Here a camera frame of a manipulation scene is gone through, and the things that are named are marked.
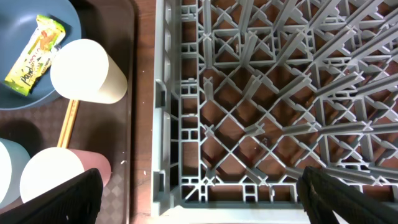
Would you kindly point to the white pink cup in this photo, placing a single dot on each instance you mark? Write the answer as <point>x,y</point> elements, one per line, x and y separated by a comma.
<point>55,165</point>

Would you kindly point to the dark blue plate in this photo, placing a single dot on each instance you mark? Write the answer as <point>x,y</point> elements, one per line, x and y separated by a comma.
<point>18,23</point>

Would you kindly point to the wooden chopstick left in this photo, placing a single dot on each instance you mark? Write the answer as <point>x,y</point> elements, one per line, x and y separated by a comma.
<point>66,123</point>

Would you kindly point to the green yellow snack wrapper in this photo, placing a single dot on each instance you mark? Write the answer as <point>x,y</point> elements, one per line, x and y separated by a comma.
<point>37,55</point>

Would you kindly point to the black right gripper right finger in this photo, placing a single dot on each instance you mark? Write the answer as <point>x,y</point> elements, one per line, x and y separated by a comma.
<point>323,197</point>

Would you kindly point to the grey dishwasher rack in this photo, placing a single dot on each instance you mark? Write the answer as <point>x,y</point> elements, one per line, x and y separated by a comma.
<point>249,93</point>

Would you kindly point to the light blue bowl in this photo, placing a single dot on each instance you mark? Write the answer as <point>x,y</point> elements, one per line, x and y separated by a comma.
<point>14,158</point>

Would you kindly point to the brown serving tray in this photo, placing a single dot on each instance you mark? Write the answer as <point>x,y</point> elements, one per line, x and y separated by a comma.
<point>101,128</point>

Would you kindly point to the white green cup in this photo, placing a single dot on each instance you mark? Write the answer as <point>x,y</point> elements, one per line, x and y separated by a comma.
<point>83,70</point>

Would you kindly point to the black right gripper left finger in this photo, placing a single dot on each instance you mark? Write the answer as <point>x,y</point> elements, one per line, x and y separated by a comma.
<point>77,200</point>

